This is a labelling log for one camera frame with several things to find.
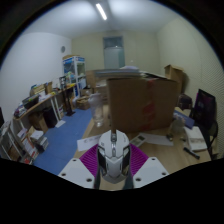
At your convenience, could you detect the black marker pen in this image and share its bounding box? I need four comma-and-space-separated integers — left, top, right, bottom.
182, 146, 202, 160

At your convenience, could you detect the large brown cardboard box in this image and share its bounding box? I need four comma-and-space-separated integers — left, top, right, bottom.
106, 74, 181, 134

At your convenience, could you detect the clear plastic cup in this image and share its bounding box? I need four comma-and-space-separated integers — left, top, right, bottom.
170, 116, 186, 141

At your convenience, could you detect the white open notebook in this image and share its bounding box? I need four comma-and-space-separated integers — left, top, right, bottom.
183, 125, 208, 153

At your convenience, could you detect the open cardboard box on floor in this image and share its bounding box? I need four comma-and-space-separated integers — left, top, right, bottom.
75, 95, 92, 111

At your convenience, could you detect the black floor stand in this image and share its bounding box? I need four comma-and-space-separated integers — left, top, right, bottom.
59, 74, 76, 117

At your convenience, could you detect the white and silver computer mouse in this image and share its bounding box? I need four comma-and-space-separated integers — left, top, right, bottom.
96, 129, 132, 184

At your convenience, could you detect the wooden side desk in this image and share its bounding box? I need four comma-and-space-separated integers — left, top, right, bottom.
13, 81, 78, 134

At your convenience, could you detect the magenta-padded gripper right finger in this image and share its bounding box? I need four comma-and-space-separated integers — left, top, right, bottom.
128, 145, 170, 190

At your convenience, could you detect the black bin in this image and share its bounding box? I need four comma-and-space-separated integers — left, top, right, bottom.
43, 106, 59, 129

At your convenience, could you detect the blue and white display cabinet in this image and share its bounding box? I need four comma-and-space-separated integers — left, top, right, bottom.
62, 55, 86, 98

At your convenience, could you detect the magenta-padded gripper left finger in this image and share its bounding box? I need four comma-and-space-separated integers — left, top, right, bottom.
57, 145, 102, 190

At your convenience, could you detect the white ceiling light tube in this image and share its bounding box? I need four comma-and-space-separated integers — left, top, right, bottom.
95, 3, 108, 22

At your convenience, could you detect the black monitor with purple screen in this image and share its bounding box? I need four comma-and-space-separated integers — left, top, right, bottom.
193, 88, 217, 129

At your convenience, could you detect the blue folder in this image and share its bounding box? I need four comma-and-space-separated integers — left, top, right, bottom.
173, 109, 195, 130

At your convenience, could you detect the black office chair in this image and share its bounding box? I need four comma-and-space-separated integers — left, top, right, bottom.
204, 119, 221, 159

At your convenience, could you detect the small open cardboard box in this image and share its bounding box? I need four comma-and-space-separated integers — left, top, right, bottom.
163, 64, 185, 93

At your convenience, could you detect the plain white paper sheet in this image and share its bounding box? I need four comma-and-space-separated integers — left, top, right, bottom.
139, 132, 175, 147

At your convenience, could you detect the brown cardboard box under desk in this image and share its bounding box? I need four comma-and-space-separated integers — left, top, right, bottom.
28, 111, 49, 134

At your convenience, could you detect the bookshelf unit with books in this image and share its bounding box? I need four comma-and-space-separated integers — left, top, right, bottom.
0, 119, 36, 165

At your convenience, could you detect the stack of books on floor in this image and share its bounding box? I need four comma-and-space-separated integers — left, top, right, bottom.
29, 129, 49, 153

